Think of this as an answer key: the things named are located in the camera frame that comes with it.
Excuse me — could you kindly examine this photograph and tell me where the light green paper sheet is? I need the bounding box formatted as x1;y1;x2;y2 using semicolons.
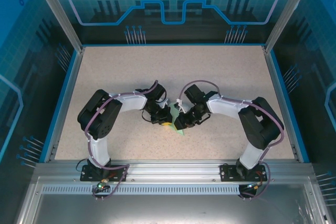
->
167;102;186;137

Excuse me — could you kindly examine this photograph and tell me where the grey metal lower shelf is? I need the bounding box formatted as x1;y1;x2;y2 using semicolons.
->
15;176;330;224

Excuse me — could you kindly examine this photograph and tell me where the blue edge strip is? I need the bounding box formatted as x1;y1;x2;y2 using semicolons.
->
269;50;311;163
38;50;79;163

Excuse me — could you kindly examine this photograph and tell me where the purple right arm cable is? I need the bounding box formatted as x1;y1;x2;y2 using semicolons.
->
178;80;286;200

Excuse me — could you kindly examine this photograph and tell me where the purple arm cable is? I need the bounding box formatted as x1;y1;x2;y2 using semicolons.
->
178;80;286;200
84;79;160;201

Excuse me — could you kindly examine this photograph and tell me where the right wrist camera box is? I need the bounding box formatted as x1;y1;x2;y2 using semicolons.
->
175;98;186;112

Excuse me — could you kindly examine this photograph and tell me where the aluminium mounting rail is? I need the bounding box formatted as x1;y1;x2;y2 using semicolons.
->
34;158;314;183

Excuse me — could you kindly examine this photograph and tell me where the slotted grey cable duct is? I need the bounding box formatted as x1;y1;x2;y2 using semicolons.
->
41;185;254;196

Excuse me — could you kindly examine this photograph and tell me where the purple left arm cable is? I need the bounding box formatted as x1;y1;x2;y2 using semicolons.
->
84;79;160;201

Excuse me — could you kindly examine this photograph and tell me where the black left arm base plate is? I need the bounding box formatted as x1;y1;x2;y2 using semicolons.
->
80;164;130;183

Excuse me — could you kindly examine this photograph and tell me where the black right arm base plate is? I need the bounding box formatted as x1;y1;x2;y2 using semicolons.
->
219;163;266;183

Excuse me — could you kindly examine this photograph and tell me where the aluminium side rail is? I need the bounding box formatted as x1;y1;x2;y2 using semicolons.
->
43;47;85;163
261;46;302;162

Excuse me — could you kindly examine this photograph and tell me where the cable connector plug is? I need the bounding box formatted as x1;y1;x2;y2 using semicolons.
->
245;182;264;190
97;177;110;190

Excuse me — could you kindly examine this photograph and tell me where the aluminium frame post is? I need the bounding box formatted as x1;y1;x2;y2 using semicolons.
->
28;0;85;53
263;0;320;53

